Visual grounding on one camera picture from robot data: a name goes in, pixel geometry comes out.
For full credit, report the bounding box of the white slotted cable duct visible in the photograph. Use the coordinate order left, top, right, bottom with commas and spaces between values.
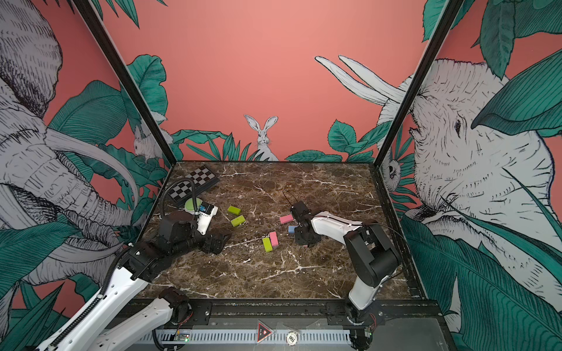
156, 329, 351, 346

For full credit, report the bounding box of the folded black chess board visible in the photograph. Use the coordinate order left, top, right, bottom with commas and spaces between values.
167, 165, 220, 205

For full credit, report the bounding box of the black right corner post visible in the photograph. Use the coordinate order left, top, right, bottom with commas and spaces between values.
374, 0, 463, 168

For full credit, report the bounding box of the black left corner post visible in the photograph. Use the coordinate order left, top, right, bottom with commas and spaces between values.
73, 0, 177, 168

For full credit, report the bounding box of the green block far left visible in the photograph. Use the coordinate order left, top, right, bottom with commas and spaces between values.
228, 206, 241, 216

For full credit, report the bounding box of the black front rail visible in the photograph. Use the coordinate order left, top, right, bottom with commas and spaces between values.
182, 298, 443, 328

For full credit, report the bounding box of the black corner post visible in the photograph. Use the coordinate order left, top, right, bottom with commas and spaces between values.
374, 0, 463, 168
73, 0, 177, 168

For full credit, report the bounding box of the green dome push button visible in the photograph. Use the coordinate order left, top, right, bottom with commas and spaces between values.
184, 197, 202, 215

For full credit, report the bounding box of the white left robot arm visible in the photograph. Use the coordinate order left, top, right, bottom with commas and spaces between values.
36, 195, 230, 350

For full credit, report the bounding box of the red triangle warning sticker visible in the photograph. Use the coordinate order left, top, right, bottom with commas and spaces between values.
256, 321, 274, 344

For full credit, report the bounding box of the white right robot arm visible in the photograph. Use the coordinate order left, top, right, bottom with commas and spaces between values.
291, 201, 402, 326

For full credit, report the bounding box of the pink block centre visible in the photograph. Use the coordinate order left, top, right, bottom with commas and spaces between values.
280, 214, 294, 224

